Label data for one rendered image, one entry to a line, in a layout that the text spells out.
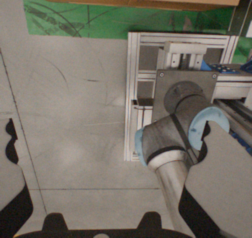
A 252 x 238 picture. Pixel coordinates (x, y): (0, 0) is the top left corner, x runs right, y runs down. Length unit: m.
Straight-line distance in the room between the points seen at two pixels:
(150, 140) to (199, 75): 0.31
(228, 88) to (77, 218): 2.84
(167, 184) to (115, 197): 2.32
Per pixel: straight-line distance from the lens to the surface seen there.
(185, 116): 0.51
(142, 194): 2.74
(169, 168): 0.47
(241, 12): 1.35
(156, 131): 0.50
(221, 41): 1.62
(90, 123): 1.93
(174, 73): 0.65
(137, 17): 1.64
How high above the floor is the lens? 1.63
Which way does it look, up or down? 63 degrees down
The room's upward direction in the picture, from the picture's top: 176 degrees clockwise
